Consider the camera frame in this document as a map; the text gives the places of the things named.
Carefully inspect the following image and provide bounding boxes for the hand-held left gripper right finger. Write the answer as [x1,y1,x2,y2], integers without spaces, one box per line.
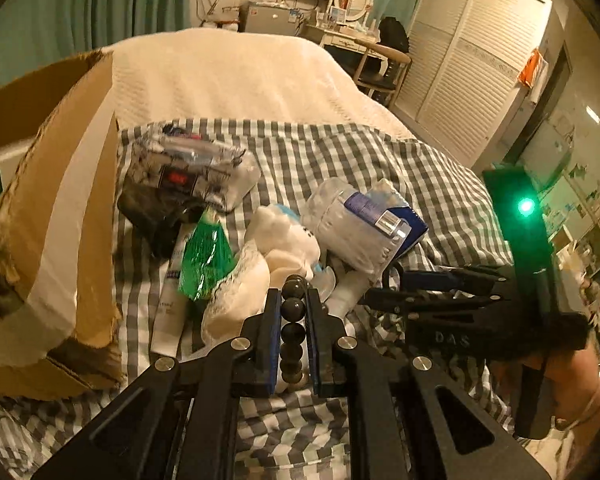
[307,285,551,480]

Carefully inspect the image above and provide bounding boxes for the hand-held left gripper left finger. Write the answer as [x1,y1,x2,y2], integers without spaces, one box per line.
[30,287,284,480]

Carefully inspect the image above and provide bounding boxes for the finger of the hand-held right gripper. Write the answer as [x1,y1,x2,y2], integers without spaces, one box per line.
[401,264,515,295]
[357,286,512,321]

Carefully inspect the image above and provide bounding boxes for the black bead bracelet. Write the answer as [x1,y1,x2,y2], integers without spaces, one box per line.
[277,275,313,388]

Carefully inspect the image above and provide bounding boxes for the floral printed plastic pack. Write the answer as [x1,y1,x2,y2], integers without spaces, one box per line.
[117,122,262,214]

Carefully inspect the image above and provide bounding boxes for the brown cardboard box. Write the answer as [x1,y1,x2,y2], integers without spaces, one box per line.
[0,50,127,402]

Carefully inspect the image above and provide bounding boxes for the person's right hand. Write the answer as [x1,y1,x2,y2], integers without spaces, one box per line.
[547,337,600,431]

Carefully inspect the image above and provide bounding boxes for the white cloth bundle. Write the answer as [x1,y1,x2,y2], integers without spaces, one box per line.
[200,240,273,350]

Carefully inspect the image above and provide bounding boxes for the cluttered white shelf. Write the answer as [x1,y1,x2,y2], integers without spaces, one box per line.
[545,160,600,341]

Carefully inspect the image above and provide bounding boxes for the dark blue packet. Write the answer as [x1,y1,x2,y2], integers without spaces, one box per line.
[365,180,429,261]

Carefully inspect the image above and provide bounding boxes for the white crumpled tissue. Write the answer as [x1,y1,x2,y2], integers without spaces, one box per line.
[245,205,322,281]

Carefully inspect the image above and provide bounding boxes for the white cream tube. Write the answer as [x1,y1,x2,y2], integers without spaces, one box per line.
[150,220,202,361]

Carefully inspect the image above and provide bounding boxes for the green foil packet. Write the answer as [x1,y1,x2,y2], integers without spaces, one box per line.
[177,209,239,304]

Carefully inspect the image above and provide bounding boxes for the clear packet with blue label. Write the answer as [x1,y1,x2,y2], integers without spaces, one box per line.
[300,180,413,282]

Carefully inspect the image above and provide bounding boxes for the orange hanging cloth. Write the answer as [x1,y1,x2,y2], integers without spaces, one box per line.
[517,49,551,103]

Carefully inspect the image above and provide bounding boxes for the black pouch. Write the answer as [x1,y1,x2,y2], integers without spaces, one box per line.
[117,191,206,259]

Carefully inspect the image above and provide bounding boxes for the grey white gingham blanket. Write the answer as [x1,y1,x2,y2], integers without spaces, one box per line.
[0,117,521,480]

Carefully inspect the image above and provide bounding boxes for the white louvred wardrobe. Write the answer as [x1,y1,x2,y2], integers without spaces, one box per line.
[395,0,553,167]

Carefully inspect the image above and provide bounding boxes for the wooden chair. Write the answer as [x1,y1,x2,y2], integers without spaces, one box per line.
[352,40,413,107]

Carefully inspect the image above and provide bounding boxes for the black backpack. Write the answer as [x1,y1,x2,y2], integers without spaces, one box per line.
[377,16,411,54]

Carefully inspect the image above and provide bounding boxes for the white vanity desk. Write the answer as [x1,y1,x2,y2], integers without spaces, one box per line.
[300,10,381,68]

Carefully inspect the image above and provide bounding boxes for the cream textured bedspread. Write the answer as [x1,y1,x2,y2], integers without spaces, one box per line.
[102,27,421,142]

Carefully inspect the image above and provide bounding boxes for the small white fridge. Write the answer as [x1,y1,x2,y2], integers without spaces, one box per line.
[238,0,321,37]

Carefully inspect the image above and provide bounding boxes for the folding drying rack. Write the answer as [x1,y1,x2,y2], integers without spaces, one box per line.
[195,0,242,29]

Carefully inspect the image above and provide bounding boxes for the wide green curtain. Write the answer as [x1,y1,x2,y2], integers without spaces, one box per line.
[0,0,193,98]

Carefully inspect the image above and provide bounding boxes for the white braided wrist bracelet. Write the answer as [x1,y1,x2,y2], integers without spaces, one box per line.
[555,382,600,432]

